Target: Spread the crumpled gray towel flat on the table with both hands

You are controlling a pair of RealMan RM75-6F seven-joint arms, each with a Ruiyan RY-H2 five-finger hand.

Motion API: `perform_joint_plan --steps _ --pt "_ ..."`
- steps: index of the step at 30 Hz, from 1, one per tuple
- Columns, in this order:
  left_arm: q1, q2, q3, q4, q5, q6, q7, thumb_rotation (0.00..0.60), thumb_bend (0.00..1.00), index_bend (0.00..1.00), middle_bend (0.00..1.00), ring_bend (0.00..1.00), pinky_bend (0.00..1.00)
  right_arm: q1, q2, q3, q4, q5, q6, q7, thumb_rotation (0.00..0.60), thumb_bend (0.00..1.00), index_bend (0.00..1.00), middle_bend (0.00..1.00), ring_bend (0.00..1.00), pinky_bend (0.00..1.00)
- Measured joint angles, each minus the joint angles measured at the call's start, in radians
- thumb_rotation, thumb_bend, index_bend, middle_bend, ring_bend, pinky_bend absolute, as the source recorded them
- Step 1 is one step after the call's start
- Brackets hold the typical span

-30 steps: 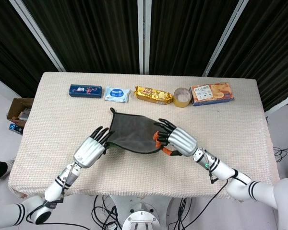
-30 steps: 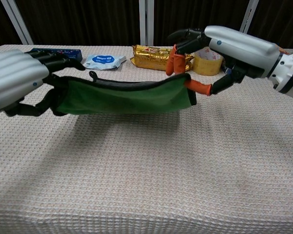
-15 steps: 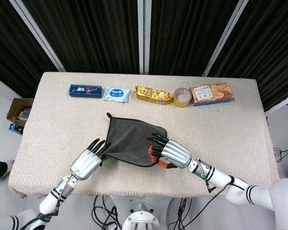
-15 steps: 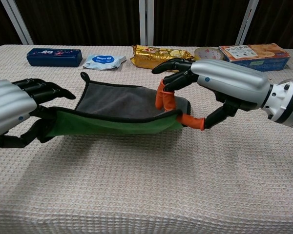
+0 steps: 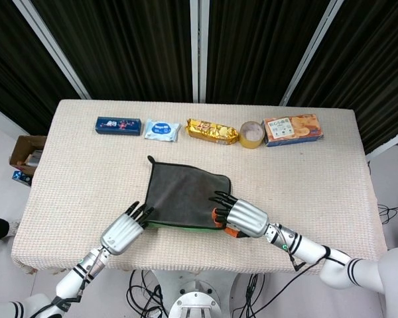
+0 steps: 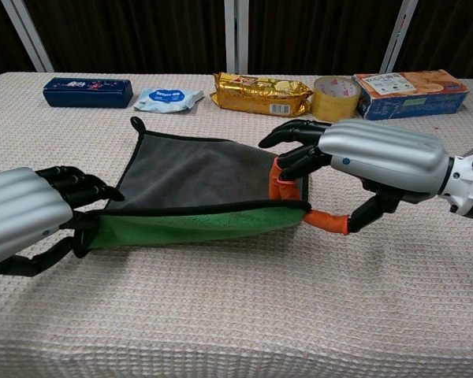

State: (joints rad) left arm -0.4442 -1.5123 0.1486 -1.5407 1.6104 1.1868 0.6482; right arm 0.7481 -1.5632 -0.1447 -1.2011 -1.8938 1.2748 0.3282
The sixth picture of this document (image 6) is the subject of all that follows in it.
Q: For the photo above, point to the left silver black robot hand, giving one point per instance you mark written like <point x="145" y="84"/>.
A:
<point x="19" y="212"/>

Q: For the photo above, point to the white frame post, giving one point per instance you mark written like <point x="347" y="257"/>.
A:
<point x="397" y="35"/>
<point x="235" y="35"/>
<point x="27" y="35"/>

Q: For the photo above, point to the yellowish packing tape roll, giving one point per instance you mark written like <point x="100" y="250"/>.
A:
<point x="331" y="106"/>

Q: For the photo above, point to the right silver orange-tipped robot hand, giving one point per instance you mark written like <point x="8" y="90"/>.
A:
<point x="386" y="157"/>

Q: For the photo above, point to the light blue wet wipes pack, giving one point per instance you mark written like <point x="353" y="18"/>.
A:
<point x="165" y="98"/>

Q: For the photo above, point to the gold foil biscuit packet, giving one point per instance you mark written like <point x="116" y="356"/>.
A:
<point x="256" y="94"/>

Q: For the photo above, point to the orange blue biscuit box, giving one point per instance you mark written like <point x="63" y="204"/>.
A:
<point x="410" y="106"/>

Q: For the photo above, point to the dark grey cloth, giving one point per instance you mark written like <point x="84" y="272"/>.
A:
<point x="205" y="173"/>

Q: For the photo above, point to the dark blue long box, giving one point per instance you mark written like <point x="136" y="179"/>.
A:
<point x="86" y="96"/>

